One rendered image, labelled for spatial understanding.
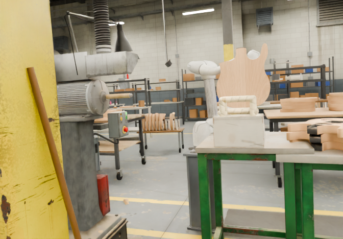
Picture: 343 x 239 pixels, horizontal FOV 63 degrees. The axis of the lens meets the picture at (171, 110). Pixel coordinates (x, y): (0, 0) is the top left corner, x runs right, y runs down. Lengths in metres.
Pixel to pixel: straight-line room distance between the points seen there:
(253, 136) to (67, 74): 1.33
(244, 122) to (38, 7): 1.10
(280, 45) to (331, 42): 1.88
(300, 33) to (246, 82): 11.16
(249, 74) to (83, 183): 1.38
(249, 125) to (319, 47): 11.57
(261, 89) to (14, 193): 1.50
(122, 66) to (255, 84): 0.87
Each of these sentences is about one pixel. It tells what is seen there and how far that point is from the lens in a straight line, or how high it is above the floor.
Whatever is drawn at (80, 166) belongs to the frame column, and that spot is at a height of 0.77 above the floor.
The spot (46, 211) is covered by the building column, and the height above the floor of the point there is 0.86.
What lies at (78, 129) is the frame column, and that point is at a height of 1.03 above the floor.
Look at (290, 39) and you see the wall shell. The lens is 12.97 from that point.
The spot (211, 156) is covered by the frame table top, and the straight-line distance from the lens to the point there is 1.64.
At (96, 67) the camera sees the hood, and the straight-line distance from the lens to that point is 1.91.
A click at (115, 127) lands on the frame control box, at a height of 1.01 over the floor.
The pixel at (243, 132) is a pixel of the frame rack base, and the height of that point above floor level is 1.01.
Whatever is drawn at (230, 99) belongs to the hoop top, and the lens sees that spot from 1.59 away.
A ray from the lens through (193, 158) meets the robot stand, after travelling 2.54.
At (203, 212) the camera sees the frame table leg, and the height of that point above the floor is 0.55.
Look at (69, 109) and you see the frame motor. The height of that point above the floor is 1.18.
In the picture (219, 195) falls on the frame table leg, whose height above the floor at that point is 0.46.
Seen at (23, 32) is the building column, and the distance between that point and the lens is 1.07.
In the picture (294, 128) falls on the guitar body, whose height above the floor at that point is 1.00.
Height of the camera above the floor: 1.25
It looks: 4 degrees down
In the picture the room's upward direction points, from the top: 3 degrees counter-clockwise
